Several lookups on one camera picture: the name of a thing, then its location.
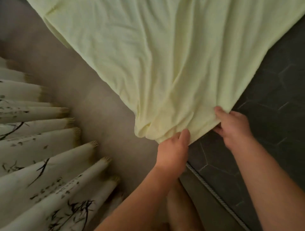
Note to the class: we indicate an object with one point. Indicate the person's left hand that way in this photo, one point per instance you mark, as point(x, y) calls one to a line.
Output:
point(172, 154)

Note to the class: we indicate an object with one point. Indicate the person's right hand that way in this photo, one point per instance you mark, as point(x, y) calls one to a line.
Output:
point(234, 131)

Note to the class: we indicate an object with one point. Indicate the pale yellow bed sheet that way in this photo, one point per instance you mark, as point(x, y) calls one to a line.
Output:
point(155, 59)

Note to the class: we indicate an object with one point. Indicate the person's right forearm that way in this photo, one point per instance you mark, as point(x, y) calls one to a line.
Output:
point(267, 185)

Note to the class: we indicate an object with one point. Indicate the person's left forearm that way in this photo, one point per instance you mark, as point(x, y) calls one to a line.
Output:
point(138, 204)

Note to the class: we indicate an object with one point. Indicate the dark grey mattress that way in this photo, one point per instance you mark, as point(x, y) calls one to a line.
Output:
point(274, 107)

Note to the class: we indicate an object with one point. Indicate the person's right leg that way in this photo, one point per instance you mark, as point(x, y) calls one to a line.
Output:
point(183, 209)

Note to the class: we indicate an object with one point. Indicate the white printed curtain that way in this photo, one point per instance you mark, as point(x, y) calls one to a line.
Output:
point(35, 154)

